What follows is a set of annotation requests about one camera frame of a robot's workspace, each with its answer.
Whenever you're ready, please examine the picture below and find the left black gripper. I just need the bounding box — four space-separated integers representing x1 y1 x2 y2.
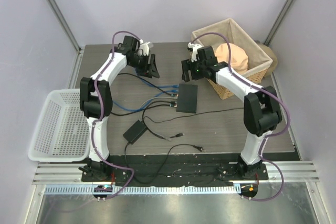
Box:
129 54 160 79

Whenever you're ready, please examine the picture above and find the blue ethernet cable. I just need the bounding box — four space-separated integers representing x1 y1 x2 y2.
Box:
135 69 179 90
112 90 179 111

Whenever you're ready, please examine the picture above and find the black network switch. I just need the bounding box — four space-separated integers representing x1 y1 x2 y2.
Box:
176 83 198 114

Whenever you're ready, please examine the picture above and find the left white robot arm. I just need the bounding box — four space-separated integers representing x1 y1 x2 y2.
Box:
80 36 160 182

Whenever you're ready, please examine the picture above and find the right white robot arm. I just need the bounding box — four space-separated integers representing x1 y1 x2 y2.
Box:
182 42 282 179

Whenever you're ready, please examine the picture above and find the wicker basket with liner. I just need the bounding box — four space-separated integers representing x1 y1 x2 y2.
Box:
191 18 273 84

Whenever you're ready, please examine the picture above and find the peach cloth bundle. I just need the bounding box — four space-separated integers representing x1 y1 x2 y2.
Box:
215 43 248 74

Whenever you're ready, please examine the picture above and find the black power adapter brick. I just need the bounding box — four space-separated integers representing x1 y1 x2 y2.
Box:
123 120 148 144

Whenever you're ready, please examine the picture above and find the tan cloth behind basket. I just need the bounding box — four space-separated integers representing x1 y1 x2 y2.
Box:
256 40 279 78

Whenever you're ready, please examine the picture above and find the white plastic basket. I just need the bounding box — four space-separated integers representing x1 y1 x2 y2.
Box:
28 89 90 163

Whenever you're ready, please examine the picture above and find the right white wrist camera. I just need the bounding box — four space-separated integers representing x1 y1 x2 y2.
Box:
187 42 202 62

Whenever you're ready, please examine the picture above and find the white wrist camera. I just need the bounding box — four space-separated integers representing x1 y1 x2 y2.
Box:
187 42 202 62
138 39 153 56

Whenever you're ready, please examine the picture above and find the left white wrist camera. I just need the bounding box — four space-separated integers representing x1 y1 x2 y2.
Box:
138 39 153 56

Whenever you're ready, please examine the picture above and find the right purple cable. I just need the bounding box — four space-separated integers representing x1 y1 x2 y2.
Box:
190 33 291 201

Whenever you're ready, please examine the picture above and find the purple cable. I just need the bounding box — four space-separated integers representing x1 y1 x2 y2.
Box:
52 31 144 213
190 33 291 201

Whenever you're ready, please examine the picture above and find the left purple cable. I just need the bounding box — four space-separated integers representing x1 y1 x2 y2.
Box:
52 31 144 213

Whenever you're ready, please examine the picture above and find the grey ethernet cable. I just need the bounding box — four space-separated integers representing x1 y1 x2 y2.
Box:
138 100 176 141

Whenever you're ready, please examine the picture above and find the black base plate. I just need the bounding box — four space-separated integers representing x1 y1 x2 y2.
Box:
80 153 269 187

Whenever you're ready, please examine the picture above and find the white slotted cable duct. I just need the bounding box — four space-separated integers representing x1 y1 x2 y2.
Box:
44 184 241 195

